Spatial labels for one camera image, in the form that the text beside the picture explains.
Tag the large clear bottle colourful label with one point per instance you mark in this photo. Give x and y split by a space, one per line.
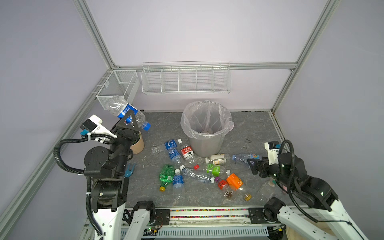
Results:
243 158

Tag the teal plastic garden fork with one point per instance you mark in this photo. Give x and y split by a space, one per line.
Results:
130 170

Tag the red label clear bottle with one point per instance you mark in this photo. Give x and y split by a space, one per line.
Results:
190 157

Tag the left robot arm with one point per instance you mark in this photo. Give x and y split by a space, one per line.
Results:
105 172

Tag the grey mesh waste bin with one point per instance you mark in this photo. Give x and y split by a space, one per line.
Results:
206 148

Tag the white wire wall shelf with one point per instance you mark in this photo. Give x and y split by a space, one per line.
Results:
204 77

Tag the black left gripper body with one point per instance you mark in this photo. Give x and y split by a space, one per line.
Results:
124 139

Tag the clear plastic bin liner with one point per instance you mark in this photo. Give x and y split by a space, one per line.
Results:
205 120

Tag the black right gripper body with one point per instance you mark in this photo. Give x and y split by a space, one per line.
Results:
272 171

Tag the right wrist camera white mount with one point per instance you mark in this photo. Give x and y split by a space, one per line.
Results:
272 149

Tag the beige pot with green plant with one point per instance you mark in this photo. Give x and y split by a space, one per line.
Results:
138 145

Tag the clear bottle green cap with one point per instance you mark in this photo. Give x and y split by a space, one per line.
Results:
266 191

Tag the red cap small bottle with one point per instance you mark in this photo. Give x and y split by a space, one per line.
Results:
222 184

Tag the green label clear bottle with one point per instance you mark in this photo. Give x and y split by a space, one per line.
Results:
216 170

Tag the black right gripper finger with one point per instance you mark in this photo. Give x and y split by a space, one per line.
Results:
253 169
253 162

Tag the blue label bottle near bin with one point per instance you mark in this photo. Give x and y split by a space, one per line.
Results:
171 149

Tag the clear bottle white cap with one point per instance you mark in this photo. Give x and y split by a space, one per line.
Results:
196 175

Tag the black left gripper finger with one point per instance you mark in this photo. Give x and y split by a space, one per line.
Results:
121 124
134 123

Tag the brown bottom clear bottle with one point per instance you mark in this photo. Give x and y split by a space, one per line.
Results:
229 193

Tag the pepsi label bottle blue cap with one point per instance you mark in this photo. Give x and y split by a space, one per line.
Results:
118 106

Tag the white mesh box basket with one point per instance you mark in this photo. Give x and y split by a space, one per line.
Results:
124 83

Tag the white yellow label clear bottle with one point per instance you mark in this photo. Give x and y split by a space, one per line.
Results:
219 159

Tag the crushed green bottle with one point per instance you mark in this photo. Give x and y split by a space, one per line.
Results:
166 177

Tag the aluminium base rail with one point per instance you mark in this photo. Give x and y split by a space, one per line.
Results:
194 223

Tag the blue label bottle white cap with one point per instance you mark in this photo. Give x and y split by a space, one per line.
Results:
178 184

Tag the orange label bottle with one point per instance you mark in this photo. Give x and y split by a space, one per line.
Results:
239 186

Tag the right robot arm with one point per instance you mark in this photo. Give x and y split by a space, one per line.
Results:
322 214

